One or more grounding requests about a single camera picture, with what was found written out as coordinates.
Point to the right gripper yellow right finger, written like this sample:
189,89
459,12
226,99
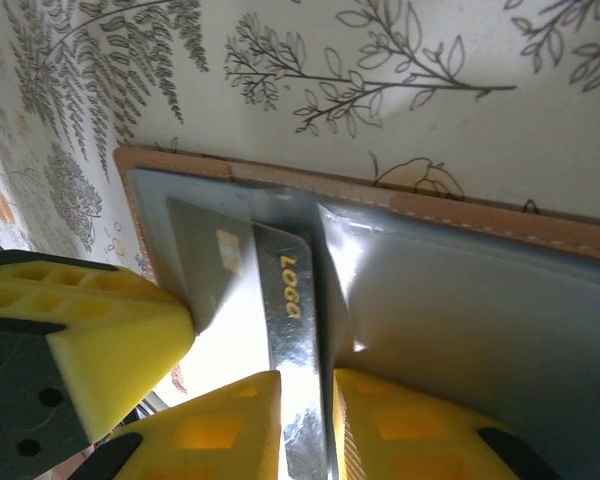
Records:
420,440

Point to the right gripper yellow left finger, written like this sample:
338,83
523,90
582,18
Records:
205,435

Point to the silver card with logo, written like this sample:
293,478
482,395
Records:
290,280

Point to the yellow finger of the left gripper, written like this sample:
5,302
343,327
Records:
105,350

